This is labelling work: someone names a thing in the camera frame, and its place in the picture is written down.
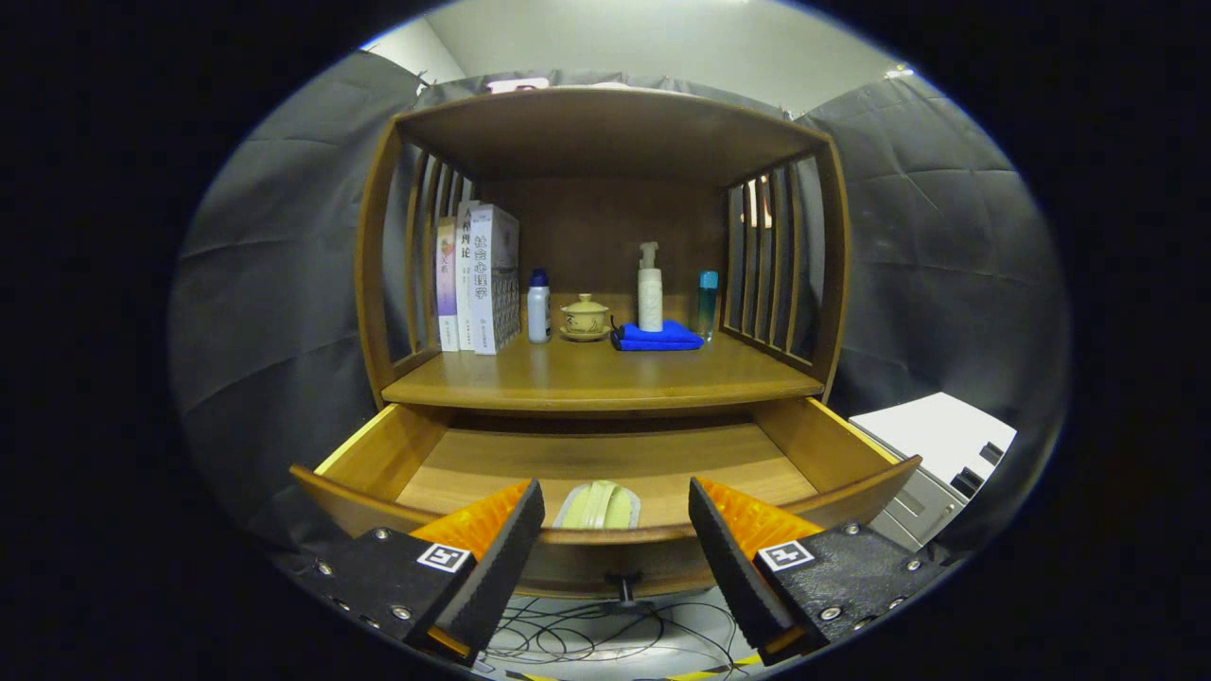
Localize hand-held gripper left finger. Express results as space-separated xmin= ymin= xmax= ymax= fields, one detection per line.
xmin=284 ymin=479 xmax=547 ymax=665

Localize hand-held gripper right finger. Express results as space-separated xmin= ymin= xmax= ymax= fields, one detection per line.
xmin=688 ymin=477 xmax=947 ymax=668

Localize green scrub sponge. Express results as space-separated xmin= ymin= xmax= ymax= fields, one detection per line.
xmin=552 ymin=480 xmax=642 ymax=531

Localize wooden drawer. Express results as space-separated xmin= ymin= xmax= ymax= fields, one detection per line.
xmin=289 ymin=397 xmax=923 ymax=599

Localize wooden countertop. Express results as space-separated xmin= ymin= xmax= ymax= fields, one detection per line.
xmin=381 ymin=331 xmax=826 ymax=412

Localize wooden cabinet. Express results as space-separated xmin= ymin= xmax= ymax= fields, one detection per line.
xmin=355 ymin=87 xmax=851 ymax=422

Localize blue folded cloth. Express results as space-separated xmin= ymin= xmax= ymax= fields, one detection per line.
xmin=610 ymin=320 xmax=706 ymax=353

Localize white grey machine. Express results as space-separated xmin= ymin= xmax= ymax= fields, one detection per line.
xmin=849 ymin=393 xmax=1018 ymax=551

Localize white bottle blue cap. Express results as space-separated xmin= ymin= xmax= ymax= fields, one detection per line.
xmin=527 ymin=269 xmax=553 ymax=344

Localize yellow lidded teacup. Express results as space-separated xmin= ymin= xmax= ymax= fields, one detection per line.
xmin=560 ymin=293 xmax=611 ymax=342

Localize thick white patterned book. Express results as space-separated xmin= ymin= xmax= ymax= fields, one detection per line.
xmin=468 ymin=204 xmax=521 ymax=356

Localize thin white book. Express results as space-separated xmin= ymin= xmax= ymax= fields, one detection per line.
xmin=455 ymin=200 xmax=483 ymax=353

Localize purple book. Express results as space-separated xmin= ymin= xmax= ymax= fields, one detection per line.
xmin=435 ymin=217 xmax=461 ymax=353

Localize white pump bottle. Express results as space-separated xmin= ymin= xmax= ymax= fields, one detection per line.
xmin=637 ymin=241 xmax=664 ymax=333

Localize black backdrop cloth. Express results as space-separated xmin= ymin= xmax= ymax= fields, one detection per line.
xmin=168 ymin=52 xmax=1070 ymax=559

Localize black floor cables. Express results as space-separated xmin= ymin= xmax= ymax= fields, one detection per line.
xmin=483 ymin=596 xmax=758 ymax=681

